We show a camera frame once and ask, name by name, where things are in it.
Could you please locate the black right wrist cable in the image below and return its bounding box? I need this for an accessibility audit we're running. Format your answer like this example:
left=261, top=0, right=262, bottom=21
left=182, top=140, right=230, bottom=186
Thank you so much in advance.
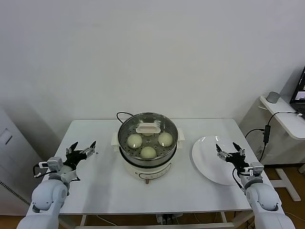
left=232, top=167, right=245, bottom=189

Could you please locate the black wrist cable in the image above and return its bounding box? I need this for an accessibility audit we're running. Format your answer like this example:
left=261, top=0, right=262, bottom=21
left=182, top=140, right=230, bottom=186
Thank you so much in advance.
left=32, top=164, right=50, bottom=178
left=232, top=167, right=245, bottom=189

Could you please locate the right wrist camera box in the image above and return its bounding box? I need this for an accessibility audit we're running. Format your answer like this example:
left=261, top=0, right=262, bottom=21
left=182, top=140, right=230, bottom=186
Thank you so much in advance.
left=245, top=162, right=264, bottom=178

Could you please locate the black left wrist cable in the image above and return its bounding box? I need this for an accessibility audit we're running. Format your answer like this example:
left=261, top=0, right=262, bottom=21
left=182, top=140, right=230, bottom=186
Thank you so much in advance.
left=32, top=164, right=50, bottom=178

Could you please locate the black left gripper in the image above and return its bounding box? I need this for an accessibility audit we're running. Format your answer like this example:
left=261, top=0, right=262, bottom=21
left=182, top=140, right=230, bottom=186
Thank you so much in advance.
left=63, top=140, right=97, bottom=170

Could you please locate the white power strip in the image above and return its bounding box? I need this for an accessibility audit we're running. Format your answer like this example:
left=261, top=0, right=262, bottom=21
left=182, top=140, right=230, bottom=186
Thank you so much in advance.
left=156, top=214, right=178, bottom=225

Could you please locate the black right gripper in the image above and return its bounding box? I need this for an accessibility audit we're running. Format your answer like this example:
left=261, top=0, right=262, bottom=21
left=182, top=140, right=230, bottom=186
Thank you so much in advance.
left=215, top=142, right=251, bottom=173

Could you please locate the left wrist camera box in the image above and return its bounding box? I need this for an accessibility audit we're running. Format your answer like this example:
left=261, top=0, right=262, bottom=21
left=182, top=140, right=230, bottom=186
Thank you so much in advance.
left=39, top=156, right=64, bottom=174

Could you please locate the thin white cable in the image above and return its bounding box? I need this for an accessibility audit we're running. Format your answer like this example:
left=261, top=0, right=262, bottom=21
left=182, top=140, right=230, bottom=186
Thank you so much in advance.
left=96, top=214, right=120, bottom=226

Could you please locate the cream electric cooker pot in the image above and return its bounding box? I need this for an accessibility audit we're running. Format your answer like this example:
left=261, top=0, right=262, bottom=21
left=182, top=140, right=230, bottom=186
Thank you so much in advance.
left=111, top=127, right=186, bottom=185

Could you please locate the white table frame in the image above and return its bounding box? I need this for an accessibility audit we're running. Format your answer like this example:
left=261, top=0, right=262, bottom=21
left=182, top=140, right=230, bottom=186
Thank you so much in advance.
left=49, top=209, right=259, bottom=229

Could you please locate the glass lid cream handle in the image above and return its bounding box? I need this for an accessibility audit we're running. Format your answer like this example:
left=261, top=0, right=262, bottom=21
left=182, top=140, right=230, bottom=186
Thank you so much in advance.
left=118, top=112, right=179, bottom=159

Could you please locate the white grey cabinet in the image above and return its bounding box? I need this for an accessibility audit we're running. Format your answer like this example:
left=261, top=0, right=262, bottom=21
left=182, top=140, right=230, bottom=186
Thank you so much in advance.
left=0, top=106, right=50, bottom=215

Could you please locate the white round plate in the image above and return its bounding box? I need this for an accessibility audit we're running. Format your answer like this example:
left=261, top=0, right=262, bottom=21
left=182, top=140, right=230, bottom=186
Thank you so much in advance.
left=192, top=135, right=251, bottom=186

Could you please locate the black cooker power cord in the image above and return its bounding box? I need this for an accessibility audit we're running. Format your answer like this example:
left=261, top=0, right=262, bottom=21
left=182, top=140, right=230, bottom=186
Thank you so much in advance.
left=116, top=111, right=134, bottom=125

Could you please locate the black laptop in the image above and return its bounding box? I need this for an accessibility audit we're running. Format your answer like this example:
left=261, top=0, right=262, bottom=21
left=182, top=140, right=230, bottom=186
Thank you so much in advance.
left=289, top=65, right=305, bottom=115

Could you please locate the stainless steel steamer basket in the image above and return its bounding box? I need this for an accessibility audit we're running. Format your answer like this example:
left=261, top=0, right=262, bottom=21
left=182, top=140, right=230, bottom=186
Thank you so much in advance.
left=118, top=112, right=179, bottom=165

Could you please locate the grey cylindrical speaker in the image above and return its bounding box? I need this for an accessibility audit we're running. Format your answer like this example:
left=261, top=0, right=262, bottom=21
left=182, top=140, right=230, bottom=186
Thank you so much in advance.
left=266, top=92, right=280, bottom=104

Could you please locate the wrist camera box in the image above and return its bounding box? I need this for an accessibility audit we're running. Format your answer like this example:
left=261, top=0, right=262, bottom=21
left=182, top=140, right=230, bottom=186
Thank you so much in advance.
left=39, top=156, right=64, bottom=174
left=245, top=162, right=264, bottom=178

